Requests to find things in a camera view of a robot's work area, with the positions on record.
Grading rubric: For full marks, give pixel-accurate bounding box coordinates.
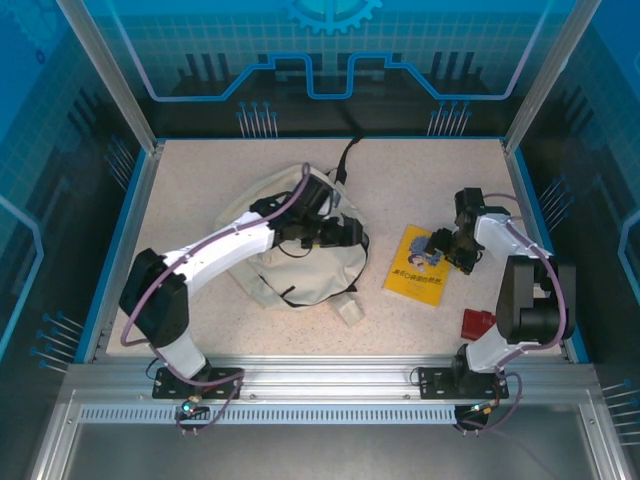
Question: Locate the aluminium and blue side rail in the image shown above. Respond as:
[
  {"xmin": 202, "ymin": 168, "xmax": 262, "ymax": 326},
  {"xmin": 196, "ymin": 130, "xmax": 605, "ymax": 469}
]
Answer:
[
  {"xmin": 74, "ymin": 142, "xmax": 166, "ymax": 364},
  {"xmin": 502, "ymin": 142, "xmax": 591, "ymax": 364}
]

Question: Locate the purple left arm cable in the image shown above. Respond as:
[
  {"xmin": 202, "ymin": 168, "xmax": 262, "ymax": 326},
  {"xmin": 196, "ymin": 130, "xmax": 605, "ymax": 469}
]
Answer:
[{"xmin": 121, "ymin": 162, "xmax": 314, "ymax": 437}]

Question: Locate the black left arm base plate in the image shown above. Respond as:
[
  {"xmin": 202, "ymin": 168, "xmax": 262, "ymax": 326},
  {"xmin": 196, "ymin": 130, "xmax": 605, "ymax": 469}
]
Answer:
[{"xmin": 152, "ymin": 367, "xmax": 246, "ymax": 401}]

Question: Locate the red wallet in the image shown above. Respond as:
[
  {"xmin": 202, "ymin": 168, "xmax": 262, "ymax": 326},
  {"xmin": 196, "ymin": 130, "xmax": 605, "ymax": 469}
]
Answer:
[{"xmin": 459, "ymin": 308, "xmax": 497, "ymax": 342}]

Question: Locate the cream canvas backpack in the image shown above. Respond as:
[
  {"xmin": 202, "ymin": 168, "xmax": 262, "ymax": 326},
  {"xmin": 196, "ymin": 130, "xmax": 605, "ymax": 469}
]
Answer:
[{"xmin": 214, "ymin": 137, "xmax": 371, "ymax": 329}]

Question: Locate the aluminium frame post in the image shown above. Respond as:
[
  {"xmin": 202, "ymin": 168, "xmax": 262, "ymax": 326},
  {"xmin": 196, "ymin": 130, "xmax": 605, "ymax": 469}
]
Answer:
[
  {"xmin": 54, "ymin": 0, "xmax": 166, "ymax": 154},
  {"xmin": 502, "ymin": 0, "xmax": 604, "ymax": 154}
]

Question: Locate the grey slotted cable duct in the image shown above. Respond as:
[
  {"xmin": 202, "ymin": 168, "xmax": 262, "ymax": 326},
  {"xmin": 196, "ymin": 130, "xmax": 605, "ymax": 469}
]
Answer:
[{"xmin": 78, "ymin": 405, "xmax": 459, "ymax": 426}]

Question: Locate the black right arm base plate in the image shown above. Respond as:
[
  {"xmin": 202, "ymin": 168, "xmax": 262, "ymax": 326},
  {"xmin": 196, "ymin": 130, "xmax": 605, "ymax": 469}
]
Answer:
[{"xmin": 417, "ymin": 366, "xmax": 509, "ymax": 400}]

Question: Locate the grey metal lower tray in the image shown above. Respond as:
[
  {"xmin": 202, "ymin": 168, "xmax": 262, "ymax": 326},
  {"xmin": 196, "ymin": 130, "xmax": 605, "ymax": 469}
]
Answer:
[{"xmin": 29, "ymin": 389, "xmax": 629, "ymax": 480}]

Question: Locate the aluminium front rail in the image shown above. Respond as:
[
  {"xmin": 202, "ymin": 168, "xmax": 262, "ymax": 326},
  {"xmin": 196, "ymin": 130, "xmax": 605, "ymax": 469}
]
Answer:
[{"xmin": 64, "ymin": 354, "xmax": 599, "ymax": 407}]

